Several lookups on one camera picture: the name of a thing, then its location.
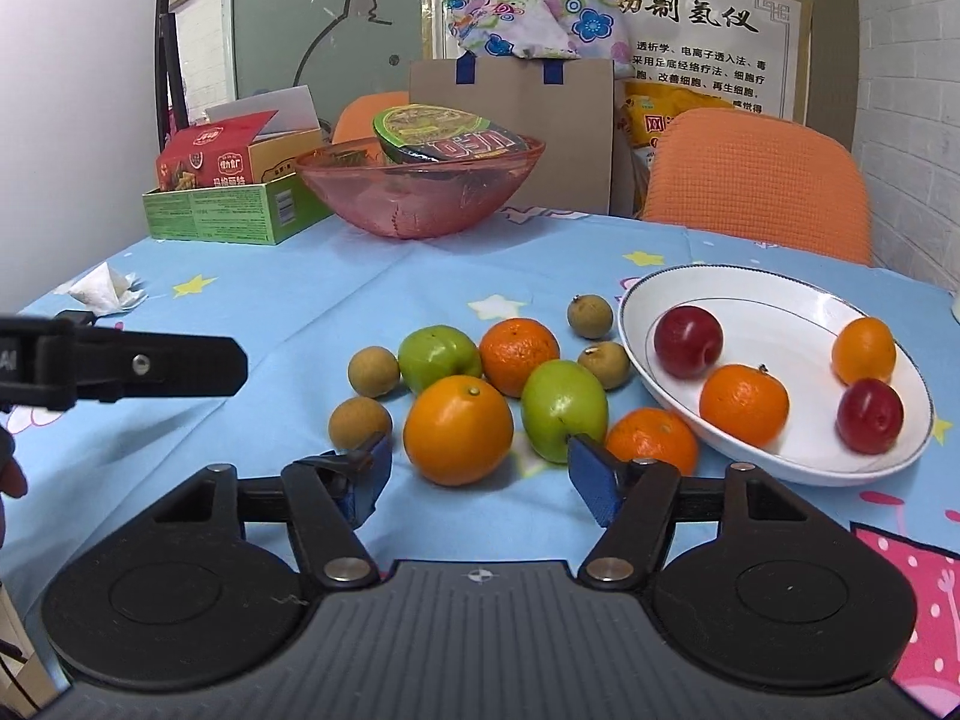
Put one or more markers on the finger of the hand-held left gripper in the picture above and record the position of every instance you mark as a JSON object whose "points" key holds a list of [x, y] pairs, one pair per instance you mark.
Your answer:
{"points": [[165, 367]]}

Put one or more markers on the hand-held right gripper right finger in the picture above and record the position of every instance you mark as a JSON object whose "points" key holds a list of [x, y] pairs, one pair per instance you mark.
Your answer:
{"points": [[592, 476]]}

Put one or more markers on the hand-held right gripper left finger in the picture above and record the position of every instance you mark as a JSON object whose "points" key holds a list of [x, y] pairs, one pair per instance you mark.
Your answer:
{"points": [[367, 476]]}

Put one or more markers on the textured orange mandarin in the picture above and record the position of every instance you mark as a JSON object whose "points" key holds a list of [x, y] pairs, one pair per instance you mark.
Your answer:
{"points": [[520, 352], [744, 403], [652, 439]]}

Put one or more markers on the large green apple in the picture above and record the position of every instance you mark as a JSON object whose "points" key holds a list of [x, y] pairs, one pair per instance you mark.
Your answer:
{"points": [[564, 409]]}

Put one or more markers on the large smooth orange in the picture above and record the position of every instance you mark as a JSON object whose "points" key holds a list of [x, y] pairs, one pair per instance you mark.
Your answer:
{"points": [[458, 429]]}

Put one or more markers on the small green apple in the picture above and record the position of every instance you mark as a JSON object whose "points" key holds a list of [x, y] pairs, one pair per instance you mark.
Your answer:
{"points": [[439, 356]]}

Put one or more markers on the white ceramic plate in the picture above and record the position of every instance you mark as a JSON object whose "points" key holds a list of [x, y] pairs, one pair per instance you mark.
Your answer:
{"points": [[795, 315]]}

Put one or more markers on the person's left hand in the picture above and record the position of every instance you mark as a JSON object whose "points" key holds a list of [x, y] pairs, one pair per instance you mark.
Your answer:
{"points": [[9, 476]]}

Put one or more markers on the crumpled white tissue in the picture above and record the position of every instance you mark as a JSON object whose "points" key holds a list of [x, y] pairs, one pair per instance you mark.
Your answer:
{"points": [[105, 289]]}

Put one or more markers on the blue printed tablecloth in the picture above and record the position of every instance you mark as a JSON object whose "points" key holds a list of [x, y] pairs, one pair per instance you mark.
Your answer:
{"points": [[300, 300]]}

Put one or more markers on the green cardboard box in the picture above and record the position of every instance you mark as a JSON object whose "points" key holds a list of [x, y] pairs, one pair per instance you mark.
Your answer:
{"points": [[225, 214]]}

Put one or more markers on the red plum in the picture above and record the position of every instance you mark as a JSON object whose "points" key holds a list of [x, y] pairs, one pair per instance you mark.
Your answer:
{"points": [[870, 415], [688, 341]]}

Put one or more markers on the red snack box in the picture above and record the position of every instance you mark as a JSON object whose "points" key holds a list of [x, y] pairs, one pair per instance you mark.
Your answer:
{"points": [[202, 154]]}

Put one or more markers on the tan cardboard box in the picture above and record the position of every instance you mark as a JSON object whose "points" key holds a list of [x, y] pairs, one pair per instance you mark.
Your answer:
{"points": [[289, 154]]}

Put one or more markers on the pink glass bowl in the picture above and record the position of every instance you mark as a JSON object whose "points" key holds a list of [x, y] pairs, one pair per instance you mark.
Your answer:
{"points": [[420, 202]]}

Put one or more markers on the white paper envelope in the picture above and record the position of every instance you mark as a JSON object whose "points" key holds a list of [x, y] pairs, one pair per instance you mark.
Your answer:
{"points": [[277, 109]]}

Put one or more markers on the small smooth orange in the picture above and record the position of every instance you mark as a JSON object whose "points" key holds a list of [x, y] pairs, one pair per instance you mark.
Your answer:
{"points": [[864, 349]]}

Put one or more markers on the small orange chair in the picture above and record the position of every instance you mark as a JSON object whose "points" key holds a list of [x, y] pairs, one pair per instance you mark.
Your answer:
{"points": [[360, 116]]}

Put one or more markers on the large orange chair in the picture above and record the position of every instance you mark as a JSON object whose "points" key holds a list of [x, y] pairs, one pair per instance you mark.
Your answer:
{"points": [[750, 180]]}

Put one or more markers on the instant noodle cup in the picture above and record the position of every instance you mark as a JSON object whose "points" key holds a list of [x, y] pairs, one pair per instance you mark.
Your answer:
{"points": [[435, 127]]}

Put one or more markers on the yellow plastic bag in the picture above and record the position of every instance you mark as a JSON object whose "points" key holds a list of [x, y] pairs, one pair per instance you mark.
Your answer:
{"points": [[660, 109]]}

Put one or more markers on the floral cloth bundle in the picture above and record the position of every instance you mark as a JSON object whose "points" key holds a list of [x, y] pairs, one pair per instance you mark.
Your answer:
{"points": [[540, 15]]}

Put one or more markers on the wall poster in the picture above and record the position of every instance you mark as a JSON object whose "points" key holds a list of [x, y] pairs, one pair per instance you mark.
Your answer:
{"points": [[712, 15]]}

